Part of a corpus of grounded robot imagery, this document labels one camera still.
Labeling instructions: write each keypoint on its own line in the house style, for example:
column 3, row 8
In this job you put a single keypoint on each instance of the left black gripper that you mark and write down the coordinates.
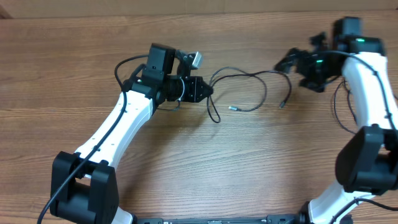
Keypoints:
column 194, row 94

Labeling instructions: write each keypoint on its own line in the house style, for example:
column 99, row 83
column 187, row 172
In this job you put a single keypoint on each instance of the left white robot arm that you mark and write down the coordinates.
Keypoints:
column 84, row 188

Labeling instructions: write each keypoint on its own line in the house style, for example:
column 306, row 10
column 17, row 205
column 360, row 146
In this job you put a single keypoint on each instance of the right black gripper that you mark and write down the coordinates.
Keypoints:
column 301, row 58

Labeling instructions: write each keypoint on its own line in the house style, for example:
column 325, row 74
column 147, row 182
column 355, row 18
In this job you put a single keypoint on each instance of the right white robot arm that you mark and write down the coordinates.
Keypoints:
column 367, row 166

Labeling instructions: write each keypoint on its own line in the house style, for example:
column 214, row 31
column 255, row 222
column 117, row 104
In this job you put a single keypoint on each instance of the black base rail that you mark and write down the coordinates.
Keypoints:
column 269, row 219

